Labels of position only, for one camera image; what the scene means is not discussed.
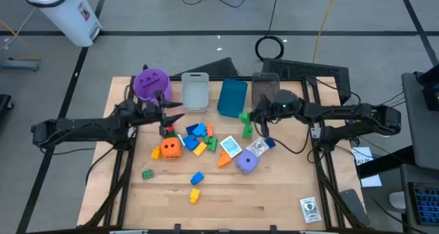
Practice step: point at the light cyan toy brick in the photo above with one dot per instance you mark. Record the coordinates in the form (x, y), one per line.
(181, 140)

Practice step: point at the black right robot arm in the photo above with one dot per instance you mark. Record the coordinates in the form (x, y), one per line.
(343, 111)

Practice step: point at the backlit keyboard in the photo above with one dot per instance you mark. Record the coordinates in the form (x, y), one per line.
(425, 203)

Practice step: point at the large blue toy brick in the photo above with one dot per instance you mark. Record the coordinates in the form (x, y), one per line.
(190, 142)

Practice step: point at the black caster base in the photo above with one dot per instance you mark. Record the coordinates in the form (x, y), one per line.
(5, 105)

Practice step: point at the black aluminium table frame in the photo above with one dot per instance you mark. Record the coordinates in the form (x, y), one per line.
(324, 179)

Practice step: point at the orange foam die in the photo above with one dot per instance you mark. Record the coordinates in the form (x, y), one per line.
(171, 148)

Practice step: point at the dark green black-studded brick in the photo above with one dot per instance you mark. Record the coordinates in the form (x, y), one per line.
(147, 174)

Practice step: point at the teal plastic bin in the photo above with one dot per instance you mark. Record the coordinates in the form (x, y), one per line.
(232, 97)

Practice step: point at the white plastic bin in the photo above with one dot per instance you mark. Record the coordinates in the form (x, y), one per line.
(195, 95)

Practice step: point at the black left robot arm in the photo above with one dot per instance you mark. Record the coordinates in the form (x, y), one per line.
(79, 127)

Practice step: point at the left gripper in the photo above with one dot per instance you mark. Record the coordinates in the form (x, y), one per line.
(151, 113)

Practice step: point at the black perforated panel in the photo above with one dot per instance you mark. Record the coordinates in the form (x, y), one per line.
(302, 71)

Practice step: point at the purple foam die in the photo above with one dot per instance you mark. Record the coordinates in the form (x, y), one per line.
(247, 162)

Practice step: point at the blue patterned card box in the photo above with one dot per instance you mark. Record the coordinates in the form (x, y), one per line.
(230, 146)

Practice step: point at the grey desk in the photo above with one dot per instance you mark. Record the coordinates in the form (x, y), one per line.
(411, 172)
(422, 134)

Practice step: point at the black-and-white card box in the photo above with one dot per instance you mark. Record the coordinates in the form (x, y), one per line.
(258, 147)
(310, 210)

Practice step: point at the small yellow toy brick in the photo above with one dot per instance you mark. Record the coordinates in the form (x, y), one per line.
(156, 153)

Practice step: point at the dark grey phone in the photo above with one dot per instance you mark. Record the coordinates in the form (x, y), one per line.
(355, 206)

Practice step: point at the blue arched toy brick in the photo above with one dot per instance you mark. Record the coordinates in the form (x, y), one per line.
(197, 178)

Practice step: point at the white pedal trash can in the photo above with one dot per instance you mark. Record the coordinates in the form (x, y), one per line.
(65, 14)

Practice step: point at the white paper sheet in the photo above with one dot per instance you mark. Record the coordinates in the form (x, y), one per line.
(361, 155)
(371, 180)

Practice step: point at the red toy brick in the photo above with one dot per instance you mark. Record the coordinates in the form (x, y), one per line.
(170, 128)

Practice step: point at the long orange toy brick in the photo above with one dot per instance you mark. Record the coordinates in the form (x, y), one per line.
(209, 129)

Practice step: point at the orange plastic bin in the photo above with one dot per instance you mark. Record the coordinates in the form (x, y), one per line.
(223, 160)

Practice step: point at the black flat panel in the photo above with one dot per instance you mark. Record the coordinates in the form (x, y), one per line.
(212, 68)

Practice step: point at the white computer mouse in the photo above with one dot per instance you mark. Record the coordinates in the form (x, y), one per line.
(398, 199)

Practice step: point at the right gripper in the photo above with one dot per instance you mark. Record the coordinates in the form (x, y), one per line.
(274, 114)

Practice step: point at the grey stand base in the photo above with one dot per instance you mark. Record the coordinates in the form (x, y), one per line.
(19, 64)

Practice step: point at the black desk device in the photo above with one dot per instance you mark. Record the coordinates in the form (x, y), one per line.
(432, 90)

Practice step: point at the yellow flat studded brick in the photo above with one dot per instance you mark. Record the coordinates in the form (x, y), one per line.
(200, 149)

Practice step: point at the small dark blue brick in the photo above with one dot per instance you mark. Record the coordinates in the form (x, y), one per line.
(270, 142)

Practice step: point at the purple pumpkin-face bucket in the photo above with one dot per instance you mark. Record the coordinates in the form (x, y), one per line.
(151, 84)

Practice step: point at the clear grey plastic bin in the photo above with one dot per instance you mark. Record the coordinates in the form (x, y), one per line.
(265, 84)

